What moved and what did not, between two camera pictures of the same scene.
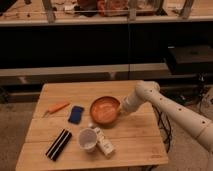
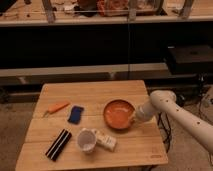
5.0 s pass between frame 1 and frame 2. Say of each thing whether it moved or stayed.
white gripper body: moved
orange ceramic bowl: moved
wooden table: stayed
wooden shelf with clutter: stayed
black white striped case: stayed
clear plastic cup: stayed
